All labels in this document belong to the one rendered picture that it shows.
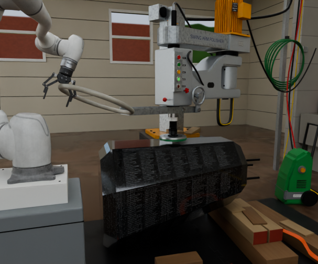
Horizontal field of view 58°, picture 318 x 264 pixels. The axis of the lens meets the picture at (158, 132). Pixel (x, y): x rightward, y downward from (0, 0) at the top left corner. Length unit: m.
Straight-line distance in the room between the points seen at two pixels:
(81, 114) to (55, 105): 0.72
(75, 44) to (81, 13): 6.61
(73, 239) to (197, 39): 1.65
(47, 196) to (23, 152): 0.20
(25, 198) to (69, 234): 0.22
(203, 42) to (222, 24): 0.41
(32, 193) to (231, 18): 2.11
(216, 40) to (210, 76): 0.29
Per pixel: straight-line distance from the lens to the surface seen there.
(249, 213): 2.50
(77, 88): 1.66
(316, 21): 5.10
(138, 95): 8.44
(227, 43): 2.59
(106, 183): 2.02
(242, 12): 2.69
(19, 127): 1.28
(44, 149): 1.29
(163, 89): 2.18
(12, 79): 8.33
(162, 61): 2.20
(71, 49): 1.83
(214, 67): 2.45
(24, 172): 1.30
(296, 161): 3.38
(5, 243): 1.28
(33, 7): 1.43
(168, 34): 2.16
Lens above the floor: 1.27
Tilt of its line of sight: 9 degrees down
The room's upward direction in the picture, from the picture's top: straight up
